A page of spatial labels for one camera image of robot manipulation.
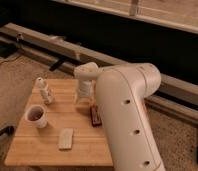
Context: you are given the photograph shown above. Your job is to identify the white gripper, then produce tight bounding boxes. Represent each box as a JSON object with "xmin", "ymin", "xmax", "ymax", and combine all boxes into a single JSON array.
[{"xmin": 76, "ymin": 80, "xmax": 92, "ymax": 104}]

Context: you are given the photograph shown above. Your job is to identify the dark brown eraser block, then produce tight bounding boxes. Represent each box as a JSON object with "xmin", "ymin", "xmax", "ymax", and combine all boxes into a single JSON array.
[{"xmin": 90, "ymin": 105, "xmax": 102, "ymax": 126}]

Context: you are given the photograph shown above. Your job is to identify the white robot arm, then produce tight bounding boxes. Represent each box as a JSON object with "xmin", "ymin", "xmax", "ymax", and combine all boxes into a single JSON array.
[{"xmin": 74, "ymin": 62, "xmax": 166, "ymax": 171}]

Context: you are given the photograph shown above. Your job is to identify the long wooden beam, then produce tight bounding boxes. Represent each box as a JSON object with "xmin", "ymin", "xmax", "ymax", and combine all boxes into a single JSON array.
[{"xmin": 0, "ymin": 23, "xmax": 198, "ymax": 106}]

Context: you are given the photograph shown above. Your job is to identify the white plastic bottle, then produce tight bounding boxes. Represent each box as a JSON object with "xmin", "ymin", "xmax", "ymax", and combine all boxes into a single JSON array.
[{"xmin": 36, "ymin": 77, "xmax": 54, "ymax": 105}]

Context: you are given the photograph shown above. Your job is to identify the beige rectangular sponge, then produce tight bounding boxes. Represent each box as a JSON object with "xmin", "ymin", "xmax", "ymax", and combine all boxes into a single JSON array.
[{"xmin": 58, "ymin": 128, "xmax": 73, "ymax": 150}]

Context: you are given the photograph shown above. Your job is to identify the white paper cup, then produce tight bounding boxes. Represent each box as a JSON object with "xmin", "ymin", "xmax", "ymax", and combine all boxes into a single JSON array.
[{"xmin": 25, "ymin": 105, "xmax": 47, "ymax": 128}]

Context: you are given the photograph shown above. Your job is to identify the black cable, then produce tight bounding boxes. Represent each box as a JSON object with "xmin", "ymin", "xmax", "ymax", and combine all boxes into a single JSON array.
[{"xmin": 0, "ymin": 53, "xmax": 23, "ymax": 75}]

